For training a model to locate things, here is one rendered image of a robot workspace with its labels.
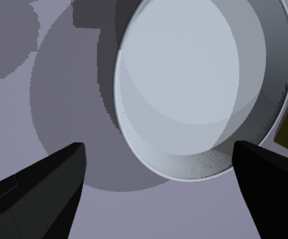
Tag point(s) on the white round plate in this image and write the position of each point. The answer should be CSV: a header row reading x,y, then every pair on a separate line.
x,y
191,77

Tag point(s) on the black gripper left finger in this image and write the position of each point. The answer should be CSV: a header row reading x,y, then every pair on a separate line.
x,y
40,201

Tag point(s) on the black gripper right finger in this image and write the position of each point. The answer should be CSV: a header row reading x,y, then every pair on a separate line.
x,y
263,180

